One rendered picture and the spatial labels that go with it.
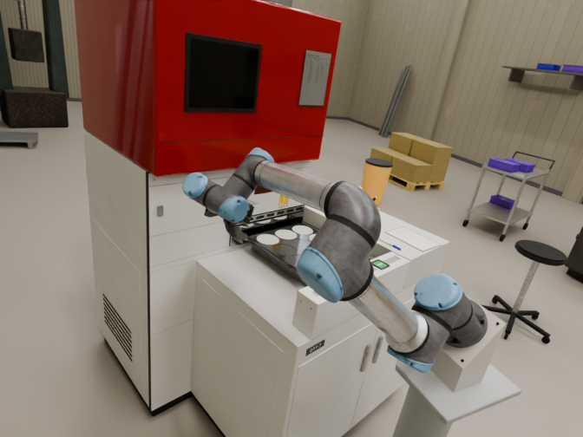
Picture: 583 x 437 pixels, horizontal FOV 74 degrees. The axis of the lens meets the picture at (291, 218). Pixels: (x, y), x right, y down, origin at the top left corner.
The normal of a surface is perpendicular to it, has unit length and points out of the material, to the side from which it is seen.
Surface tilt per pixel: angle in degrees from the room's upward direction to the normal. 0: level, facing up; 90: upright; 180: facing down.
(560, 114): 90
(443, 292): 41
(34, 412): 0
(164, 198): 90
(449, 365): 90
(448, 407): 0
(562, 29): 90
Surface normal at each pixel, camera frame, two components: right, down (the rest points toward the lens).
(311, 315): -0.73, 0.18
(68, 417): 0.13, -0.91
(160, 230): 0.67, 0.37
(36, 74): 0.43, 0.40
